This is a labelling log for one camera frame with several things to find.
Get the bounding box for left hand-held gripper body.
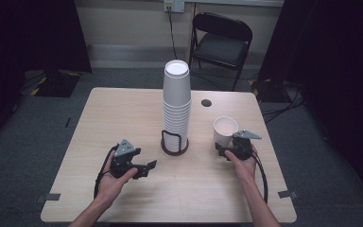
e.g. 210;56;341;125
109;138;149;180

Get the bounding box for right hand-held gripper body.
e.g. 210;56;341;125
230;130;263;161

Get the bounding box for single white paper cup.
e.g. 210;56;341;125
213;115;239;148

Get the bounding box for stack of white paper cups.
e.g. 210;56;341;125
162;59;193;154

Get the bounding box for person's right hand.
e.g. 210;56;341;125
224;143;260;184

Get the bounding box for person's left hand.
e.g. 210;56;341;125
94;152;139;206

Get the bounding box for black stand base yellow tape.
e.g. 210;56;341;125
249;77;301;104
29;69;82;98

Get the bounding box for grey tape strip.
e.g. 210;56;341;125
277;189;299;200
34;192;61;204

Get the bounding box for black folding chair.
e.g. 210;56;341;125
188;11;253;93

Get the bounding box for dark curtain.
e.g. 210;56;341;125
257;0;363;210
0;0;94;149

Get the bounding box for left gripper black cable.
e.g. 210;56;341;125
93;143;121;201

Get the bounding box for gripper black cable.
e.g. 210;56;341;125
93;143;121;201
251;149;269;204

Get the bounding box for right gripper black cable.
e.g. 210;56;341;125
251;149;269;204

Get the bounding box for black floor cables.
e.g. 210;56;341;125
260;80;306;125

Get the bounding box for black wall socket cable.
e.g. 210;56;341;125
167;6;178;61

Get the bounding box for white wall socket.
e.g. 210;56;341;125
163;0;186;14

